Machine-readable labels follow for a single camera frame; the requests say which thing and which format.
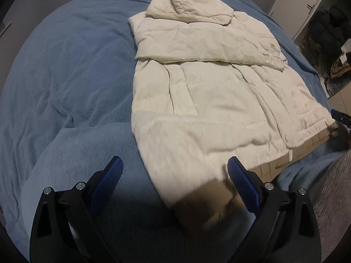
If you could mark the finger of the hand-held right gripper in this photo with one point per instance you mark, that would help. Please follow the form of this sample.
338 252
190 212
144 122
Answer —
340 116

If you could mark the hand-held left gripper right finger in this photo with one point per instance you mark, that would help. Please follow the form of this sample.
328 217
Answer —
244 189

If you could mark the blue fleece blanket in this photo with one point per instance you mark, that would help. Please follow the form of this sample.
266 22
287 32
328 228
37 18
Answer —
68 74

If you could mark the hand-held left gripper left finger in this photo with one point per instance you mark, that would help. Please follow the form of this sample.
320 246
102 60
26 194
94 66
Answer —
105 189

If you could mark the pile of dark clothes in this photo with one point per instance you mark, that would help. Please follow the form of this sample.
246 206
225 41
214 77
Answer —
326 27

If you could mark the white wardrobe door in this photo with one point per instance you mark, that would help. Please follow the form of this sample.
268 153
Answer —
299 0

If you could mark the cream hooded jacket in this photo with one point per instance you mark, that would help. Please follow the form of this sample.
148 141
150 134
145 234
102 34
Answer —
219 101

